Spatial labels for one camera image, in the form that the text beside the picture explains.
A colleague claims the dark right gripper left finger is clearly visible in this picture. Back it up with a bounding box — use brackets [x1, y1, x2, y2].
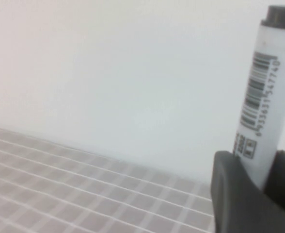
[210, 150, 285, 233]

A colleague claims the white marker with barcode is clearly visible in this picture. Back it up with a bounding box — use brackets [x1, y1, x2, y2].
[232, 4, 285, 192]

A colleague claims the grey grid tablecloth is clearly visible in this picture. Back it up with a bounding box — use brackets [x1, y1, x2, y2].
[0, 124, 217, 233]

